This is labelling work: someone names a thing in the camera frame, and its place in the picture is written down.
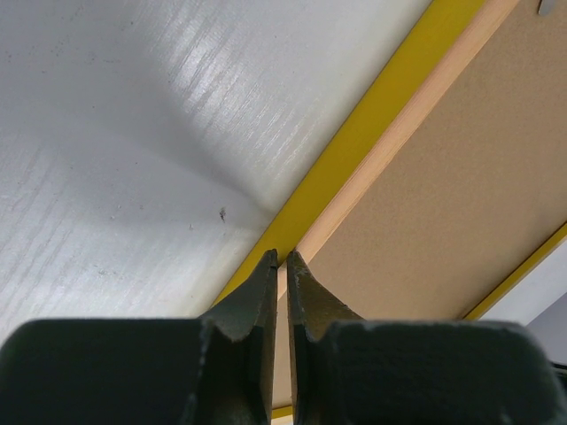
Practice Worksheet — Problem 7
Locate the brown backing board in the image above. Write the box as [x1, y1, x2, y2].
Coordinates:
[308, 1, 566, 320]

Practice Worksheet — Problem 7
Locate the yellow wooden picture frame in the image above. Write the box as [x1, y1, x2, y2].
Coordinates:
[210, 0, 567, 421]

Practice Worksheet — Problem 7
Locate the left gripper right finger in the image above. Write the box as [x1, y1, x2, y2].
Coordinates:
[287, 251, 566, 424]

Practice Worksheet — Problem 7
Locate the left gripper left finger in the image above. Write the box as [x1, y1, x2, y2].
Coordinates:
[1, 250, 277, 424]

